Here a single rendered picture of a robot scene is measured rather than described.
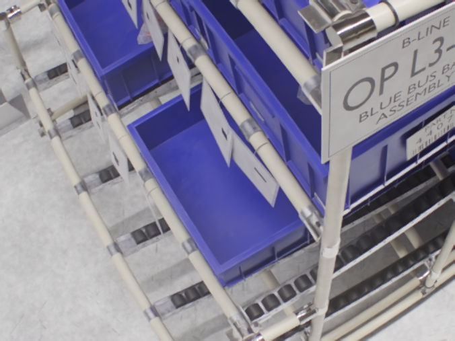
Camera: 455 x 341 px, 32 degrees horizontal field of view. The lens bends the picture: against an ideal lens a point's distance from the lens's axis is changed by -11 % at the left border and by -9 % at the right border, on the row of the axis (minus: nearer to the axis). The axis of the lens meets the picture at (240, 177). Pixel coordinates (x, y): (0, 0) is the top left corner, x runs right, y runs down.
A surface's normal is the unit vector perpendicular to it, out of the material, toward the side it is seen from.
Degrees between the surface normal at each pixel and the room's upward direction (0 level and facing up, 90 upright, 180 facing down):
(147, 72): 90
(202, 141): 3
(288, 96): 4
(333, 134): 90
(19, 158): 0
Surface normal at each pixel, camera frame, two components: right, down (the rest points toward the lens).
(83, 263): -0.05, -0.44
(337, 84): 0.51, 0.76
